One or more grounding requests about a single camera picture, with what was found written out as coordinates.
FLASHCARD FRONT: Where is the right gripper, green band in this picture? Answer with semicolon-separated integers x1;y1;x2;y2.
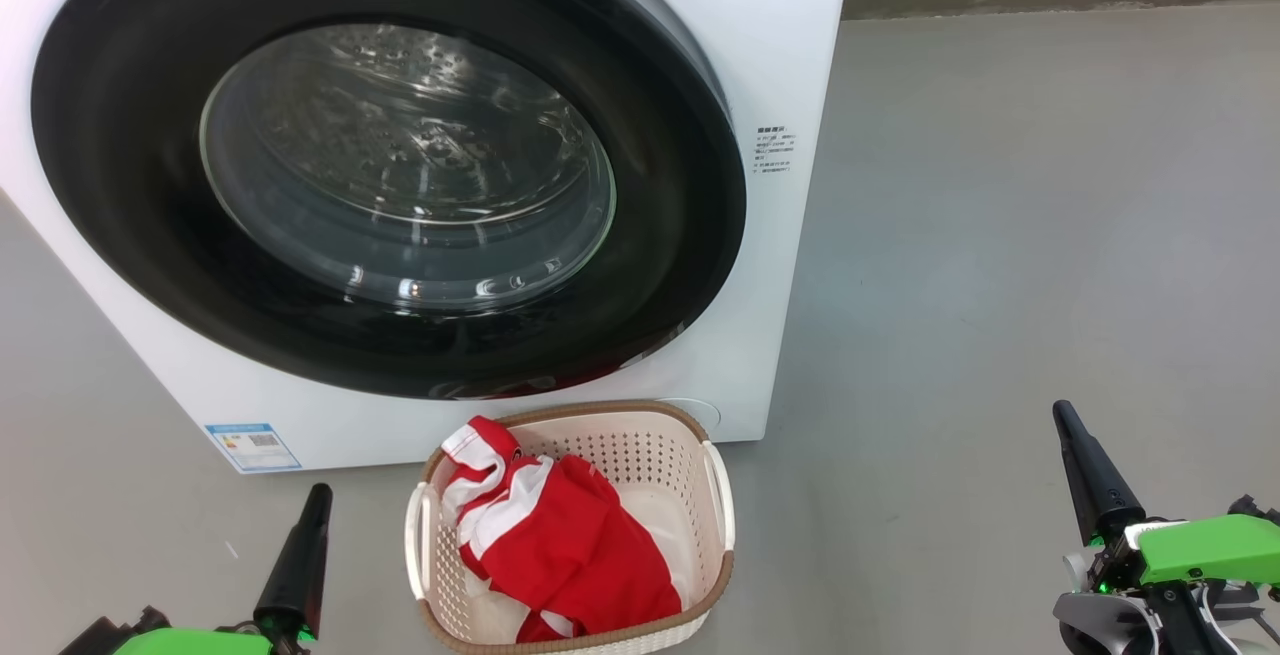
1053;400;1280;591

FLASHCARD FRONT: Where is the left gripper, green band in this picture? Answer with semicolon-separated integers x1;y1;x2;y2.
58;483;333;655

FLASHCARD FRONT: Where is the red and white garment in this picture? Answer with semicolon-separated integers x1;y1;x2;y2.
440;416;683;644

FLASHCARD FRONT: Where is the black washing machine door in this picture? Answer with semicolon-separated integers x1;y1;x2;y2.
30;0;748;401

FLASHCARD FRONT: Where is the cream perforated laundry basket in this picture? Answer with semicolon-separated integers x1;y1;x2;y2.
404;400;736;655

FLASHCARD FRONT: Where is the white washing machine body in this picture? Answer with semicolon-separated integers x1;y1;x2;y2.
0;0;856;474

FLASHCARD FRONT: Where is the blue energy label sticker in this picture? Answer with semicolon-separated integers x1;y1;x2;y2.
205;422;301;473

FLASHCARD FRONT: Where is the round white filter cover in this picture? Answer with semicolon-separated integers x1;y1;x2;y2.
660;397;721;431

